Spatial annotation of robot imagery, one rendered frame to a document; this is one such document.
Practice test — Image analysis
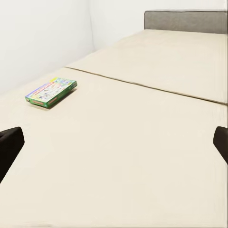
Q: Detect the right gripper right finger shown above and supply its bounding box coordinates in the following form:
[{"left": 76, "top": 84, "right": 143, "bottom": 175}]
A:
[{"left": 213, "top": 126, "right": 228, "bottom": 164}]

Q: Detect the board game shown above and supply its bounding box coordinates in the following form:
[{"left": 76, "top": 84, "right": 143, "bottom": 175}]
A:
[{"left": 25, "top": 78, "right": 77, "bottom": 107}]

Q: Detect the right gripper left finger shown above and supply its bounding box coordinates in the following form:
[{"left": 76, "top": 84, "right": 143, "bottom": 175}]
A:
[{"left": 0, "top": 126, "right": 25, "bottom": 183}]

